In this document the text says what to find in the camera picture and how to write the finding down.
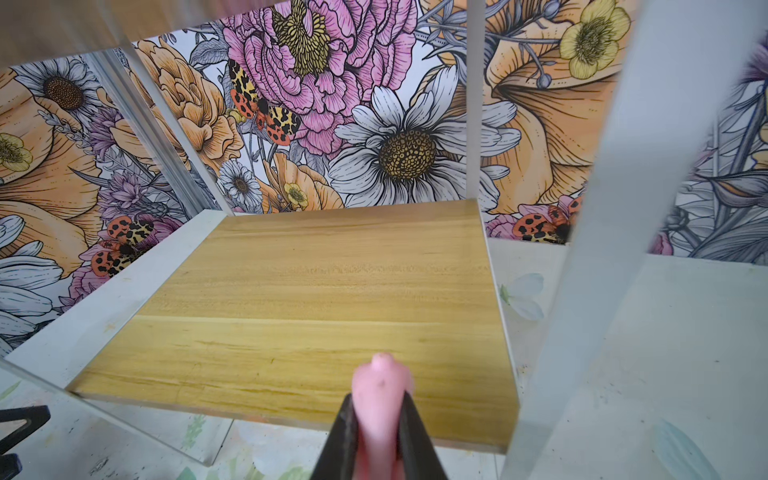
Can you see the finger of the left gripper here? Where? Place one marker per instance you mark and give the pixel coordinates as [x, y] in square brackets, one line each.
[31, 419]

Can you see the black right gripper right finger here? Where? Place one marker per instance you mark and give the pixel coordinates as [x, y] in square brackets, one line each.
[415, 448]

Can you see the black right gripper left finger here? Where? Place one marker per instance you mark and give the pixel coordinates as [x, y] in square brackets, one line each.
[337, 459]

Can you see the white frame wooden shelf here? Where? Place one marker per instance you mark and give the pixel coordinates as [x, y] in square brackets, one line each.
[578, 281]

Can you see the left aluminium corner post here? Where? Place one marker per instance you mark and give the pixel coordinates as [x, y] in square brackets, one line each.
[111, 73]

